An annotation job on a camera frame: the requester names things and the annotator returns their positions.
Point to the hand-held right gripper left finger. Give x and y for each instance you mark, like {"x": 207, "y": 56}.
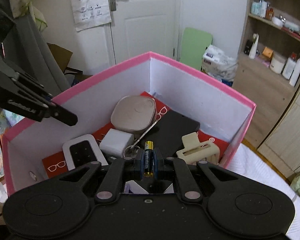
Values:
{"x": 139, "y": 163}

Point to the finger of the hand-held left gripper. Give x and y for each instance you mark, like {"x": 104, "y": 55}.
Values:
{"x": 65, "y": 116}
{"x": 32, "y": 85}

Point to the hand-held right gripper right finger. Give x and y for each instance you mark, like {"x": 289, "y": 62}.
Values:
{"x": 157, "y": 163}

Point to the black and yellow AA battery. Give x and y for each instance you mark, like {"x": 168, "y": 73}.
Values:
{"x": 148, "y": 160}

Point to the white charger plug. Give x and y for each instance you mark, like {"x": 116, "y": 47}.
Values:
{"x": 115, "y": 142}

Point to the cream hair claw clip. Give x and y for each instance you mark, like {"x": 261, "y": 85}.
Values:
{"x": 195, "y": 152}

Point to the white and black pocket router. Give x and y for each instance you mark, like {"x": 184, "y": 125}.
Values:
{"x": 85, "y": 152}

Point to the beige compact mirror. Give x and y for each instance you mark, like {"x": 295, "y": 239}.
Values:
{"x": 132, "y": 112}

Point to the pink cardboard box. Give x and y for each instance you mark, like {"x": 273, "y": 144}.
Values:
{"x": 202, "y": 92}

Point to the grey cloth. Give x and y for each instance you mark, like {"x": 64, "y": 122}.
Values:
{"x": 35, "y": 50}

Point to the open brown cardboard box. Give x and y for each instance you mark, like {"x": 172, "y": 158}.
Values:
{"x": 61, "y": 57}

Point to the red card with glasses print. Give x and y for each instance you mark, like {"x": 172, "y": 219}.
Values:
{"x": 207, "y": 140}

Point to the leaf print cloth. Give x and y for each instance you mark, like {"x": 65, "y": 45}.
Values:
{"x": 37, "y": 10}

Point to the white printed tote bag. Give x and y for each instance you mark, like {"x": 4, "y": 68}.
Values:
{"x": 90, "y": 10}

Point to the white tissue pack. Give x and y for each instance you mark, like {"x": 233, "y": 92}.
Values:
{"x": 220, "y": 62}

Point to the green folding table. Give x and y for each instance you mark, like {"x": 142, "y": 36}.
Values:
{"x": 195, "y": 47}

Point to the wooden shelf unit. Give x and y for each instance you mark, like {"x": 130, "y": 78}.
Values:
{"x": 260, "y": 92}

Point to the white door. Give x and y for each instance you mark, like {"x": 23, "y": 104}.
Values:
{"x": 145, "y": 17}

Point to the light wooden wardrobe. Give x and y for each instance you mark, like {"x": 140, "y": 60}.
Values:
{"x": 297, "y": 130}

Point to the small black bottle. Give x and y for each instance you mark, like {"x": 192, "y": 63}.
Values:
{"x": 247, "y": 47}

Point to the white spray bottle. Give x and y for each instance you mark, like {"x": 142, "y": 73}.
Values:
{"x": 253, "y": 50}

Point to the white jar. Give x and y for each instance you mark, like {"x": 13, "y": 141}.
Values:
{"x": 277, "y": 63}

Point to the small orange box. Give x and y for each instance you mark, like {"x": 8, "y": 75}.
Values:
{"x": 267, "y": 52}

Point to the white bottle with red cap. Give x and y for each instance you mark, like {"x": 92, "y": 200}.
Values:
{"x": 288, "y": 67}

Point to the tall white bottle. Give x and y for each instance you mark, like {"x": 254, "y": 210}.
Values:
{"x": 297, "y": 72}

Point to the small white bowl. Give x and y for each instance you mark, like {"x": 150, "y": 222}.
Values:
{"x": 277, "y": 22}

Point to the blue and white carton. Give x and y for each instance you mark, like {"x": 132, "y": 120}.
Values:
{"x": 258, "y": 7}

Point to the small brown bottle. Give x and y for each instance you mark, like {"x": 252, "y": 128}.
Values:
{"x": 270, "y": 12}

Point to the clear lidded container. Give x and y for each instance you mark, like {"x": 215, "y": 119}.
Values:
{"x": 291, "y": 25}

